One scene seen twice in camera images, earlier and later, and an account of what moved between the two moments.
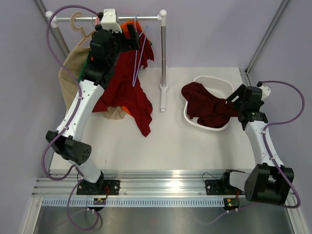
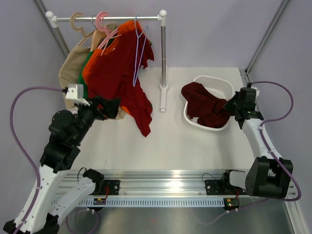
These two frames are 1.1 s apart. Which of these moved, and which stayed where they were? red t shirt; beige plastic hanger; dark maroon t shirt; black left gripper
Moved: black left gripper
Stayed: beige plastic hanger; red t shirt; dark maroon t shirt
